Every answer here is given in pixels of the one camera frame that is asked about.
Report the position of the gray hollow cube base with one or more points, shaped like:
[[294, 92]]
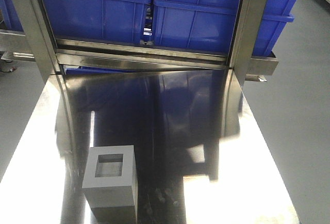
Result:
[[110, 184]]

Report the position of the blue bin upper right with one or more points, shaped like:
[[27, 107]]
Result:
[[208, 25]]

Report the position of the blue bin with red contents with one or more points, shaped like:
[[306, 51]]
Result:
[[111, 20]]

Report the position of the stainless steel shelf frame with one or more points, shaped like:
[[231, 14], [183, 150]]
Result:
[[38, 44]]

